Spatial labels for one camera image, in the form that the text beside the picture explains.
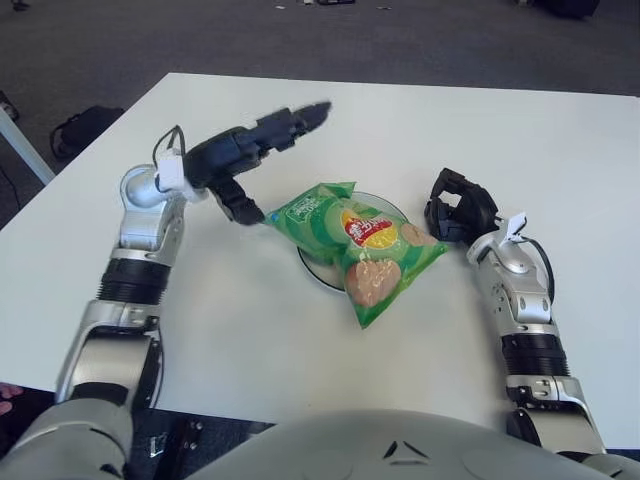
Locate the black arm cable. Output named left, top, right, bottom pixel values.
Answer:
left=524, top=238, right=556, bottom=301
left=144, top=124, right=186, bottom=409

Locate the small litter pile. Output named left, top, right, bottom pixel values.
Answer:
left=277, top=0, right=356, bottom=11

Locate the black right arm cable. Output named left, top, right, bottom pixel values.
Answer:
left=524, top=238, right=556, bottom=301

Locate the white wrist cable clip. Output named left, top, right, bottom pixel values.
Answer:
left=155, top=155, right=187, bottom=194
left=501, top=212, right=527, bottom=244

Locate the green chips snack bag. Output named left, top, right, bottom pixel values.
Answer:
left=264, top=180, right=450, bottom=330

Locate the black backpack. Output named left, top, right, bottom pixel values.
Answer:
left=49, top=105, right=126, bottom=161

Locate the white right wrist cable clip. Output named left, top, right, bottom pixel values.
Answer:
left=501, top=212, right=527, bottom=244

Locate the black metal stand bracket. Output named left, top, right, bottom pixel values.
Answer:
left=147, top=419, right=204, bottom=476

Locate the bystander bare hand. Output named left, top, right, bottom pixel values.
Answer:
left=0, top=382, right=24, bottom=416

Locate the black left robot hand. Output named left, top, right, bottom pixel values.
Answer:
left=182, top=101, right=334, bottom=226

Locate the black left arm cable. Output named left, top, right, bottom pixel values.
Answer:
left=144, top=124, right=186, bottom=409

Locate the black box on floor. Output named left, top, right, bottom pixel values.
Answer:
left=539, top=0, right=601, bottom=19

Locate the white plate black rim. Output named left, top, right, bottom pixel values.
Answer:
left=296, top=191, right=409, bottom=294

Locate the white left wrist cable clip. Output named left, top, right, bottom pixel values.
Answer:
left=155, top=155, right=187, bottom=194

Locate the white table leg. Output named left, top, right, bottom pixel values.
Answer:
left=0, top=107, right=56, bottom=186

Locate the grey robot torso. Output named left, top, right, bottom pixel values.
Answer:
left=184, top=407, right=640, bottom=480

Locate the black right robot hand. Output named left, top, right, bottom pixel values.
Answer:
left=424, top=168, right=501, bottom=246

